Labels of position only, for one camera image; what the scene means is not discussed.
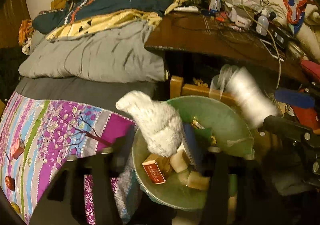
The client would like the dark blue patterned blanket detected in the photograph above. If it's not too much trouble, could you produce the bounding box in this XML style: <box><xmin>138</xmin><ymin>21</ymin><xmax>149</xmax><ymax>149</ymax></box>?
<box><xmin>32</xmin><ymin>0</ymin><xmax>175</xmax><ymax>35</ymax></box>

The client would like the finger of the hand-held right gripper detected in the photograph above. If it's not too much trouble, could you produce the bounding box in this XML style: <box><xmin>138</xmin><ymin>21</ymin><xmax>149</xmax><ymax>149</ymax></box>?
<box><xmin>261</xmin><ymin>115</ymin><xmax>320</xmax><ymax>145</ymax></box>
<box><xmin>274</xmin><ymin>88</ymin><xmax>320</xmax><ymax>106</ymax></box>

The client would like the floral striped bedsheet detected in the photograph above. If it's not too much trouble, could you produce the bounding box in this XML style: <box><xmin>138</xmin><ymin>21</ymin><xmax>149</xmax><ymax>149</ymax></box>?
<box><xmin>0</xmin><ymin>91</ymin><xmax>140</xmax><ymax>225</ymax></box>

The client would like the black clothes pile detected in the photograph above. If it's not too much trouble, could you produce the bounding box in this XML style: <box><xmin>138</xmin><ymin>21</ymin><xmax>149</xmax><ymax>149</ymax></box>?
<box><xmin>0</xmin><ymin>47</ymin><xmax>23</xmax><ymax>98</ymax></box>

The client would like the tan block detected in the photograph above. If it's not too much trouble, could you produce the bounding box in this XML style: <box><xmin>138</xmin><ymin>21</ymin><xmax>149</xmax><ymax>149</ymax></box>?
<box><xmin>169</xmin><ymin>150</ymin><xmax>190</xmax><ymax>173</ymax></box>
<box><xmin>187</xmin><ymin>171</ymin><xmax>210</xmax><ymax>190</ymax></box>

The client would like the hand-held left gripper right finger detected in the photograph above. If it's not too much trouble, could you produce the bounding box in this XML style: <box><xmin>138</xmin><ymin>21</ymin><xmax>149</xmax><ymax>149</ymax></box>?
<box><xmin>182</xmin><ymin>122</ymin><xmax>278</xmax><ymax>225</ymax></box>

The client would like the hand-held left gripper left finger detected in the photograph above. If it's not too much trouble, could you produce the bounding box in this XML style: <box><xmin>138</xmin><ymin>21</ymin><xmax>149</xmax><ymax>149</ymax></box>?
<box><xmin>29</xmin><ymin>126</ymin><xmax>137</xmax><ymax>225</ymax></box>

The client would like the dark wooden desk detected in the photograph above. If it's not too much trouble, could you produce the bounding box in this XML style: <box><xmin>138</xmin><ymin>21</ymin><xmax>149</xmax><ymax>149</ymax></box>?
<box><xmin>144</xmin><ymin>11</ymin><xmax>310</xmax><ymax>83</ymax></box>

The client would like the orange bag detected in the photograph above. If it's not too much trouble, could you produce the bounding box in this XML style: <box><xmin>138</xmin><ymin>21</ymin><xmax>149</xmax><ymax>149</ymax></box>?
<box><xmin>19</xmin><ymin>20</ymin><xmax>34</xmax><ymax>45</ymax></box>

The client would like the cream fleece blanket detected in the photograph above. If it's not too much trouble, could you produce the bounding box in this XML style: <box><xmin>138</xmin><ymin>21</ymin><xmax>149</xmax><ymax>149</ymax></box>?
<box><xmin>265</xmin><ymin>0</ymin><xmax>320</xmax><ymax>58</ymax></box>

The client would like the black device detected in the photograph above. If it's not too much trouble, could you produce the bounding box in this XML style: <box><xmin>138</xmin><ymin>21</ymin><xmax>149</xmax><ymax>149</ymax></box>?
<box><xmin>269</xmin><ymin>26</ymin><xmax>292</xmax><ymax>49</ymax></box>

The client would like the yellow patterned blanket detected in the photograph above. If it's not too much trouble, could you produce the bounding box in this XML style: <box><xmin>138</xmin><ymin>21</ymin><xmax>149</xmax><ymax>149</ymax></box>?
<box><xmin>46</xmin><ymin>8</ymin><xmax>160</xmax><ymax>41</ymax></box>

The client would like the red plastic item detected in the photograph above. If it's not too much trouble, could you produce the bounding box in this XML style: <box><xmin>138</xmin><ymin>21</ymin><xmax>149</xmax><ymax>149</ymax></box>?
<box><xmin>290</xmin><ymin>105</ymin><xmax>318</xmax><ymax>128</ymax></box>

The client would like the glass jar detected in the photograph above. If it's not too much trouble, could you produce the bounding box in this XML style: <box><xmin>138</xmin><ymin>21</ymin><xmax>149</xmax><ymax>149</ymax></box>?
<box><xmin>287</xmin><ymin>41</ymin><xmax>305</xmax><ymax>64</ymax></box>

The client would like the grey cable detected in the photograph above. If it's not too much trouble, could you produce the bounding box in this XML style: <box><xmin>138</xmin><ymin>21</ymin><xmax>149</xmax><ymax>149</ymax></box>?
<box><xmin>240</xmin><ymin>0</ymin><xmax>283</xmax><ymax>90</ymax></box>

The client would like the dark grey bed sheet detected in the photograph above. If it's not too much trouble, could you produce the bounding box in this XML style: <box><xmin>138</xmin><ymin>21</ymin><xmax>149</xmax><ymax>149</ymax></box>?
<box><xmin>15</xmin><ymin>76</ymin><xmax>160</xmax><ymax>115</ymax></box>

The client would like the red apple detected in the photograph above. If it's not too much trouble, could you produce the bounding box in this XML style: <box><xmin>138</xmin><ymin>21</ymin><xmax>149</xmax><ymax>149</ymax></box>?
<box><xmin>5</xmin><ymin>176</ymin><xmax>16</xmax><ymax>190</ymax></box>

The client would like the red cardboard box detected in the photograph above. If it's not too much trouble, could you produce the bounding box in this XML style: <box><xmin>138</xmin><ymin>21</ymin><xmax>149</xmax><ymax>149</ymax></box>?
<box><xmin>142</xmin><ymin>153</ymin><xmax>170</xmax><ymax>185</ymax></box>

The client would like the clear plastic bottle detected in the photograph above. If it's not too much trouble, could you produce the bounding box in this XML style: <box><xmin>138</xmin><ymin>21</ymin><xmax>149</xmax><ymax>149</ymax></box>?
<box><xmin>255</xmin><ymin>8</ymin><xmax>270</xmax><ymax>36</ymax></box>

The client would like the grey quilt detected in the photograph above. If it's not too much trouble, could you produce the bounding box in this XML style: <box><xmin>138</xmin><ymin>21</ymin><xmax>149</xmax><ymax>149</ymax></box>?
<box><xmin>19</xmin><ymin>21</ymin><xmax>167</xmax><ymax>83</ymax></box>

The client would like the green plastic bowl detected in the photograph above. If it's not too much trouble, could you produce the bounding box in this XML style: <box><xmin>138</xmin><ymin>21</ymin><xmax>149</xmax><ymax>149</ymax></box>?
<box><xmin>132</xmin><ymin>95</ymin><xmax>255</xmax><ymax>210</ymax></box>

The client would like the red tissue box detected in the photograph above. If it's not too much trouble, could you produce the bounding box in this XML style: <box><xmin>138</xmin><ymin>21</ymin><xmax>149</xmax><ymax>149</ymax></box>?
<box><xmin>10</xmin><ymin>139</ymin><xmax>25</xmax><ymax>160</ymax></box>

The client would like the white remote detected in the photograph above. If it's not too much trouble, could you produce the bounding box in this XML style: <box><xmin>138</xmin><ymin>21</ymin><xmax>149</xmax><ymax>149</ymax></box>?
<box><xmin>174</xmin><ymin>6</ymin><xmax>199</xmax><ymax>12</ymax></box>

